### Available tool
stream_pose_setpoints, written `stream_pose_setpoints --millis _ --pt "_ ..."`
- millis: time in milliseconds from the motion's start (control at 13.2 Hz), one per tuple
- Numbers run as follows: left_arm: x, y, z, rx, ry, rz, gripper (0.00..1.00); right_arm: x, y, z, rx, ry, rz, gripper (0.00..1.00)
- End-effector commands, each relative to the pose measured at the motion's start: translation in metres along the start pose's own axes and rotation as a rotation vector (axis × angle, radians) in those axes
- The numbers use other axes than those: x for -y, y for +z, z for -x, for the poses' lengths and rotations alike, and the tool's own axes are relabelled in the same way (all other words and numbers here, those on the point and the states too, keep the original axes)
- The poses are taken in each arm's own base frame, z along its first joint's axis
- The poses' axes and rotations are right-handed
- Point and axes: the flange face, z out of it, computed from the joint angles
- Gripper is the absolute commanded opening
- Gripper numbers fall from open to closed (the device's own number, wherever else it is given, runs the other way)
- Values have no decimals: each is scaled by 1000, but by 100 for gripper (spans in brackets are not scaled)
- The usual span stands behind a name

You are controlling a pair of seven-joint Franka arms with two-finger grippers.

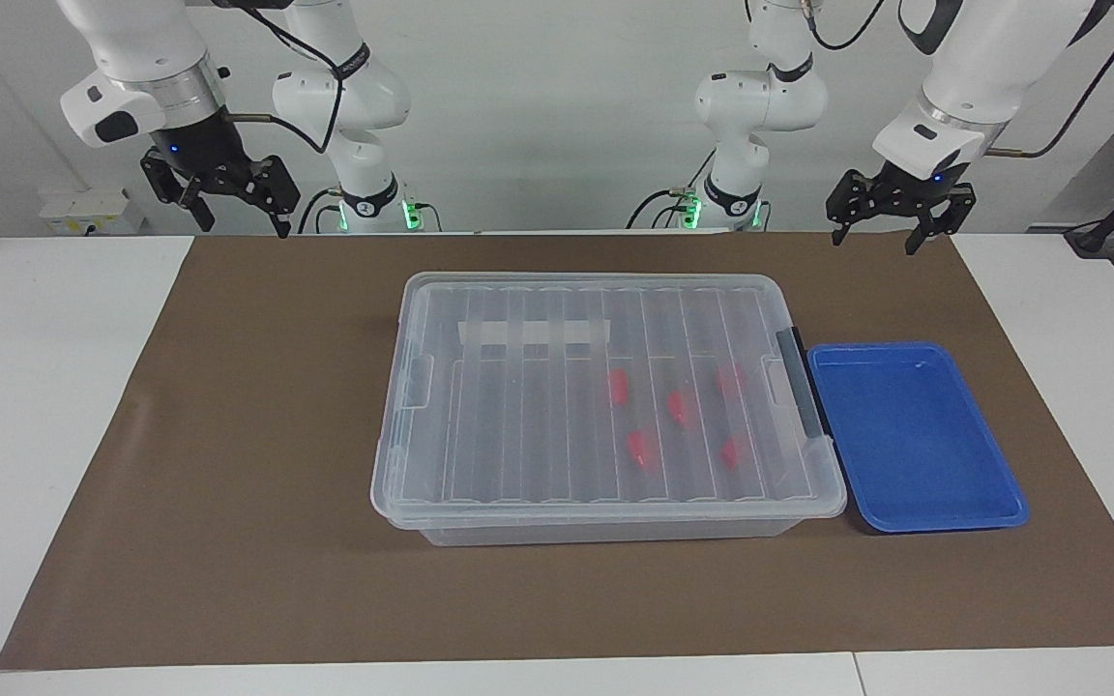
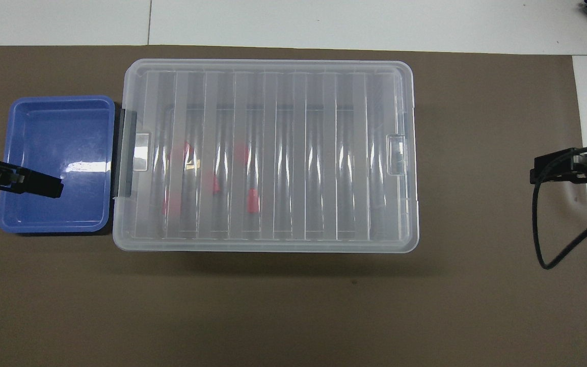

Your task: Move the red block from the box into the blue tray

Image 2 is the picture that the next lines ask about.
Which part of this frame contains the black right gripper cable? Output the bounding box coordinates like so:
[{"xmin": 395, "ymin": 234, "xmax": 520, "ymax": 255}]
[{"xmin": 531, "ymin": 181, "xmax": 587, "ymax": 270}]

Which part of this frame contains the black box latch handle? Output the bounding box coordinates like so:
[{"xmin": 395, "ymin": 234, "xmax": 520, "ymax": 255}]
[{"xmin": 114, "ymin": 108, "xmax": 137, "ymax": 198}]

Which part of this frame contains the brown table mat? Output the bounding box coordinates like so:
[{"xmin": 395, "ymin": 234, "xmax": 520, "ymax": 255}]
[{"xmin": 0, "ymin": 45, "xmax": 587, "ymax": 367}]

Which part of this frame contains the clear ribbed box lid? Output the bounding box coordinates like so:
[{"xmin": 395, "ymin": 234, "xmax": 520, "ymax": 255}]
[{"xmin": 113, "ymin": 59, "xmax": 420, "ymax": 254}]

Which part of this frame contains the blue plastic tray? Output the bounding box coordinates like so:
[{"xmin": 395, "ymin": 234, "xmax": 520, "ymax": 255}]
[{"xmin": 0, "ymin": 95, "xmax": 116, "ymax": 234}]

